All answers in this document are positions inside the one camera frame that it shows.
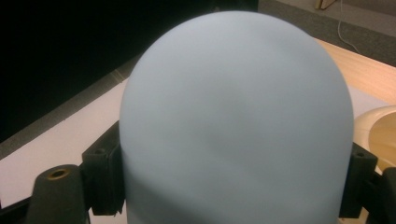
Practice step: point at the light blue hairbrush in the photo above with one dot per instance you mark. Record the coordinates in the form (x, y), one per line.
(236, 124)

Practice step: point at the cream duck-face ringed cup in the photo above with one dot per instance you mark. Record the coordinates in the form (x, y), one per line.
(381, 137)

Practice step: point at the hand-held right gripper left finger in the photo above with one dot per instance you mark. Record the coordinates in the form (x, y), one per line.
(101, 174)

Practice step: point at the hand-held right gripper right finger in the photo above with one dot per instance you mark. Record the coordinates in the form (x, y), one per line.
(358, 183)

